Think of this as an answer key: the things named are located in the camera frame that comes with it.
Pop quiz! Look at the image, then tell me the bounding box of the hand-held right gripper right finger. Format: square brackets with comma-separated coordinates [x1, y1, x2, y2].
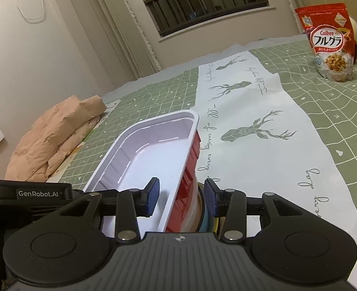
[204, 178, 304, 242]

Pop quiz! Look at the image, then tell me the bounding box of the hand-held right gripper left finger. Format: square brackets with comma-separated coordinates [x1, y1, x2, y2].
[57, 177, 161, 242]

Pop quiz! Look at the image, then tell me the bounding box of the blue enamel bowl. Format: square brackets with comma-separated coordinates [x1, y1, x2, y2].
[197, 182, 213, 233]

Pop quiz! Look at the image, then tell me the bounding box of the red rectangular plastic tray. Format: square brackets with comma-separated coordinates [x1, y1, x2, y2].
[83, 110, 202, 234]

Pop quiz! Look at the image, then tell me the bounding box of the pink quilt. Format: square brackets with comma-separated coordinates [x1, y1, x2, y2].
[4, 95, 107, 182]

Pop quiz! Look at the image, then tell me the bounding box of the white deer print cloth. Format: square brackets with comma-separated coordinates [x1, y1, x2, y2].
[101, 50, 357, 241]

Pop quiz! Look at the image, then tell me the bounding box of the green checked bedsheet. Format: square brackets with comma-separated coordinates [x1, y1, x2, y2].
[57, 39, 357, 279]

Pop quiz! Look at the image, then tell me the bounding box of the beige curtain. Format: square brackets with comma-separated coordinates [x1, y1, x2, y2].
[85, 0, 164, 80]

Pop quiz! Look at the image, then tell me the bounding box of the red cereal bag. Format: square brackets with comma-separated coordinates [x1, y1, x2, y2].
[295, 3, 357, 82]

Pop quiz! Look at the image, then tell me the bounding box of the dark window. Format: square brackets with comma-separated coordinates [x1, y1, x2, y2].
[130, 0, 272, 36]

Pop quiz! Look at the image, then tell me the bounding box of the white cable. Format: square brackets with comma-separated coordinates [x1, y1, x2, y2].
[10, 0, 46, 24]

